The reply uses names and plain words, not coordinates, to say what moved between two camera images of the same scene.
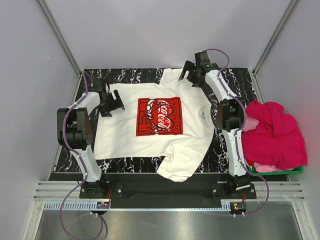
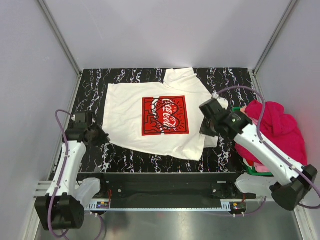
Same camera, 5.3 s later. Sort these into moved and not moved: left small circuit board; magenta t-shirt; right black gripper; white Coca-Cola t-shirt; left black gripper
Moved: left black gripper; white Coca-Cola t-shirt; right black gripper
Not moved: magenta t-shirt; left small circuit board
